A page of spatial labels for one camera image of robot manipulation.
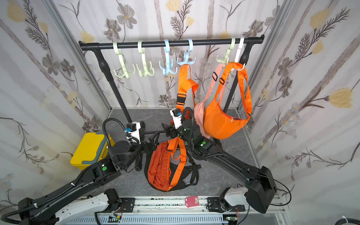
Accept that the yellow storage box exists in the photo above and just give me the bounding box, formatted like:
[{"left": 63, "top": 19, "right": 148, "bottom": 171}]
[{"left": 70, "top": 133, "right": 108, "bottom": 170}]

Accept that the green hook right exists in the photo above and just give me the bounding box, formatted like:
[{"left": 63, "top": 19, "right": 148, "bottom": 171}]
[{"left": 216, "top": 37, "right": 236, "bottom": 65}]

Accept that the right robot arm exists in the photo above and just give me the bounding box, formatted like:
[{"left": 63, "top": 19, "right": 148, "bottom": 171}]
[{"left": 162, "top": 107, "right": 280, "bottom": 214}]

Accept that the black clothes rack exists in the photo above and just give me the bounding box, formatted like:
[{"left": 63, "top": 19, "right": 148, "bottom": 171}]
[{"left": 80, "top": 38, "right": 251, "bottom": 139}]

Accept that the pink crescent bag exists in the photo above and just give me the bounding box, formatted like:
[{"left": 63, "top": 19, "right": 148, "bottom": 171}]
[{"left": 194, "top": 63, "right": 226, "bottom": 138}]

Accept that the dark orange waist bag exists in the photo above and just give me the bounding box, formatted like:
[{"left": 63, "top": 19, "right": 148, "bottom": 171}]
[{"left": 176, "top": 64, "right": 199, "bottom": 112}]

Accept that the pink tag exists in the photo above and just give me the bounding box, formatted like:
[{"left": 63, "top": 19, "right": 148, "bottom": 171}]
[{"left": 185, "top": 196, "right": 200, "bottom": 208}]

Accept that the bright orange crescent bag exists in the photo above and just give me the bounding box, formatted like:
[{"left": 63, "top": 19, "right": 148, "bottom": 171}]
[{"left": 204, "top": 62, "right": 252, "bottom": 140}]

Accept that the white cable duct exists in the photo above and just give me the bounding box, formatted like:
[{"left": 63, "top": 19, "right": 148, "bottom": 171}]
[{"left": 67, "top": 214, "right": 228, "bottom": 225}]

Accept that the blue hook left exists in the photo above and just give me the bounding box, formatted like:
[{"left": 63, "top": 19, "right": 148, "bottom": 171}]
[{"left": 159, "top": 39, "right": 178, "bottom": 76}]

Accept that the green hook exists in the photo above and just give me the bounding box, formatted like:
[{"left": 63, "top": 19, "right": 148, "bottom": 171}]
[
  {"left": 136, "top": 40, "right": 155, "bottom": 78},
  {"left": 112, "top": 42, "right": 136, "bottom": 79},
  {"left": 216, "top": 37, "right": 236, "bottom": 65}
]

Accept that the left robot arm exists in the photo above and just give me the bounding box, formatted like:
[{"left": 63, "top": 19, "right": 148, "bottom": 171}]
[{"left": 1, "top": 121, "right": 149, "bottom": 225}]

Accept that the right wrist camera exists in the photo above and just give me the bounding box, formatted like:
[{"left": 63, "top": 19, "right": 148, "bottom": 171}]
[{"left": 170, "top": 108, "right": 182, "bottom": 129}]

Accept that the aluminium rail base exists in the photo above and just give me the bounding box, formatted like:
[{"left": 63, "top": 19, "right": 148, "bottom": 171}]
[{"left": 53, "top": 195, "right": 282, "bottom": 225}]

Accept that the white hook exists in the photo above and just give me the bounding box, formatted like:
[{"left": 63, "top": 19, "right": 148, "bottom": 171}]
[{"left": 234, "top": 37, "right": 245, "bottom": 63}]

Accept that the blue hook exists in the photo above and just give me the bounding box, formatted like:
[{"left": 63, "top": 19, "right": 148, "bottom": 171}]
[
  {"left": 159, "top": 39, "right": 178, "bottom": 76},
  {"left": 177, "top": 38, "right": 196, "bottom": 66}
]

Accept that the green hook far left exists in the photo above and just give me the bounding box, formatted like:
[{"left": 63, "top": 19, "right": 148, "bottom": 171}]
[{"left": 112, "top": 42, "right": 136, "bottom": 79}]

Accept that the blue hook right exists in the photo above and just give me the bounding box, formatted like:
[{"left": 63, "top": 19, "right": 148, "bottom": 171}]
[{"left": 177, "top": 38, "right": 196, "bottom": 66}]

